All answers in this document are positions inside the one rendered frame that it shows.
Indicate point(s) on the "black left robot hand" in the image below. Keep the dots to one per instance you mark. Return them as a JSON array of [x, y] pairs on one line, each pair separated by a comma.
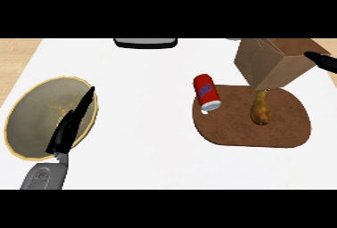
[[69, 124]]

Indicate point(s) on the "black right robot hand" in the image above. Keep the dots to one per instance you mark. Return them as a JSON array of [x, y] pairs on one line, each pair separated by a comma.
[[324, 61]]

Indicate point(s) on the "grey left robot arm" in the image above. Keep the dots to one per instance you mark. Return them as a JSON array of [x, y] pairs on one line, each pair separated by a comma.
[[46, 175]]

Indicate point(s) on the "cardboard box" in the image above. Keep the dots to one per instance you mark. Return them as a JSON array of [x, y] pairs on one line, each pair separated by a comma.
[[273, 61]]

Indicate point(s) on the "brown-yellow pear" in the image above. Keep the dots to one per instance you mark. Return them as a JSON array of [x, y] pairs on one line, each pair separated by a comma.
[[260, 111]]

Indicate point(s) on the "brown cutting board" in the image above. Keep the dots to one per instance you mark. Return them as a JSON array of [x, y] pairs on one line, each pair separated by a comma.
[[237, 124]]

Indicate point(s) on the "grey plate with yellow rim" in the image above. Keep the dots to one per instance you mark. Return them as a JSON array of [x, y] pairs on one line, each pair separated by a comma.
[[38, 118]]

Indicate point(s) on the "red can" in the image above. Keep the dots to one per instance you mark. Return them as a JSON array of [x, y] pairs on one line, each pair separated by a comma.
[[205, 92]]

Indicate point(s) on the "dark grey appliance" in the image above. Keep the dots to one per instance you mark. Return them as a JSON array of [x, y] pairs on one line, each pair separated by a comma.
[[145, 43]]

